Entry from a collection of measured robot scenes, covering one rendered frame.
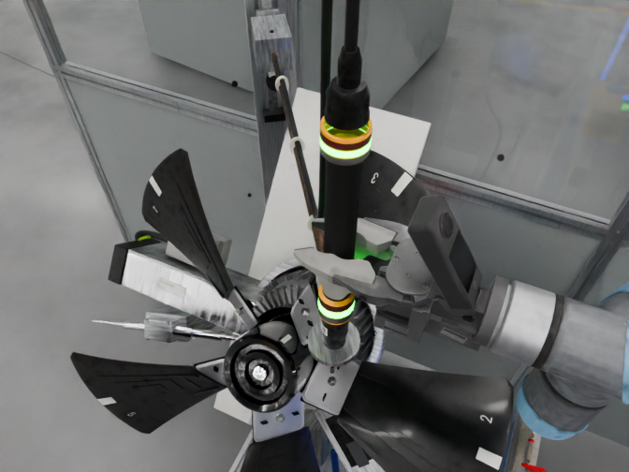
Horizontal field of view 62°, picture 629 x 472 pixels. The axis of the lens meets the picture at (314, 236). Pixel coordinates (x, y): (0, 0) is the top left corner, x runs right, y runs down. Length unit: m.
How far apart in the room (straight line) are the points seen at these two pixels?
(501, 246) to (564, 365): 1.00
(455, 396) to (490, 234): 0.74
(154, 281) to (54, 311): 1.52
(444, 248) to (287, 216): 0.59
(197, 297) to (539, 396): 0.63
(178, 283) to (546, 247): 0.94
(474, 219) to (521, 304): 0.95
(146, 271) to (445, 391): 0.59
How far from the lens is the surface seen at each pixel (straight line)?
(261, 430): 0.88
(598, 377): 0.55
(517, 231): 1.47
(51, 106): 3.68
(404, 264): 0.54
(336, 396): 0.82
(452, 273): 0.50
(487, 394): 0.84
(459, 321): 0.57
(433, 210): 0.47
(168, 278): 1.04
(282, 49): 1.07
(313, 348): 0.71
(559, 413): 0.62
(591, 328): 0.54
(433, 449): 0.81
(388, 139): 0.97
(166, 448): 2.11
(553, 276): 1.57
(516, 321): 0.53
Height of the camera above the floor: 1.94
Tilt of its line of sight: 50 degrees down
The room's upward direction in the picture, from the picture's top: straight up
